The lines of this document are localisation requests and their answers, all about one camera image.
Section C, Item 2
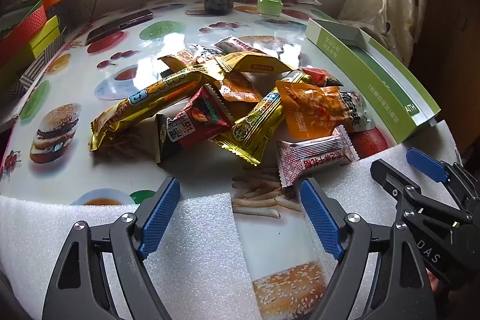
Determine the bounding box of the yellow snack packet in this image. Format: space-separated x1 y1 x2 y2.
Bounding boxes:
157 50 199 75
214 52 297 75

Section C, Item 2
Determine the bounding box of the red perforated box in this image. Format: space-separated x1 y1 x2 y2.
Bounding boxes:
0 1 47 60

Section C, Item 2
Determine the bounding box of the orange white snack pouch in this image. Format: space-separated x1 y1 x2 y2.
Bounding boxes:
275 80 376 141

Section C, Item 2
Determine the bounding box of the short gold snack packet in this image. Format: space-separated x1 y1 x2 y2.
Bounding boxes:
214 91 286 167

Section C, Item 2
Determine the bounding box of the black smartphone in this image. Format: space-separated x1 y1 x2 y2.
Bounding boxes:
85 9 154 46

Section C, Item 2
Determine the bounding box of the long gold snack bar packet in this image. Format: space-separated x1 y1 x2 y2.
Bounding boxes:
89 66 222 153

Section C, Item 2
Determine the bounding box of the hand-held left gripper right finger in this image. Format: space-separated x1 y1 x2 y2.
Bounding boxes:
299 178 440 320

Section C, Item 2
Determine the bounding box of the red black snack packet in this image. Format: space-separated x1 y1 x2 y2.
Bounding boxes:
155 85 233 164
300 67 344 88

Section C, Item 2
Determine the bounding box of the green jar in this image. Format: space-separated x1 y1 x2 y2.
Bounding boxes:
257 0 284 20

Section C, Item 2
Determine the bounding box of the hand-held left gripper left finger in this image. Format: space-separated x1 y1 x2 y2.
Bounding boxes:
42 177 181 320

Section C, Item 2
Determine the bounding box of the striped black white box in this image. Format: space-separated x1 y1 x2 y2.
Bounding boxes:
19 39 64 88

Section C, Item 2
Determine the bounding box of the green white cardboard box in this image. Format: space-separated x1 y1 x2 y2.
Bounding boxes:
304 18 441 144

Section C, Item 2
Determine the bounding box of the orange snack packet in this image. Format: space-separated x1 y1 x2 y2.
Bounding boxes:
219 74 263 103

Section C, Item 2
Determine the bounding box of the white red snack packet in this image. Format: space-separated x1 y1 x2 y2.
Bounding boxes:
215 36 263 54
277 125 361 189

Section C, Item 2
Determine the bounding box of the lime green box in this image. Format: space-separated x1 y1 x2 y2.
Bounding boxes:
30 16 62 58

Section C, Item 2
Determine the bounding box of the white foam sheet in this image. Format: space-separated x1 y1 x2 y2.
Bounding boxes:
0 193 263 320
319 119 469 320

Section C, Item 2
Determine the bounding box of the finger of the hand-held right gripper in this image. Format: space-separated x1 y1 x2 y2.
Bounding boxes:
407 148 475 201
370 159 471 231

